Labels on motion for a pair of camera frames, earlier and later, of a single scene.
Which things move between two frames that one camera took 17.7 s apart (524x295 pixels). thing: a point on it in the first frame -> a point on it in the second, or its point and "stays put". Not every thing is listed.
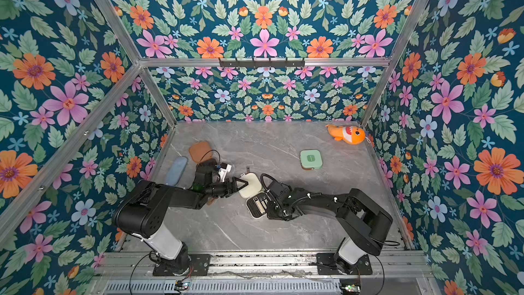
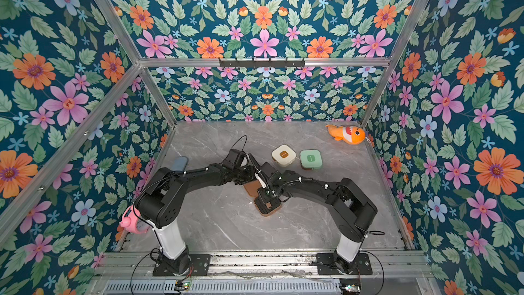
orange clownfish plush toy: x=351 y=134 stays put
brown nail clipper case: x=198 y=149 -> x=265 y=203
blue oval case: x=176 y=170 stays put
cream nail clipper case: x=256 y=200 -> x=283 y=156
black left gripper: x=227 y=191 -> x=250 y=178
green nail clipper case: x=311 y=159 stays put
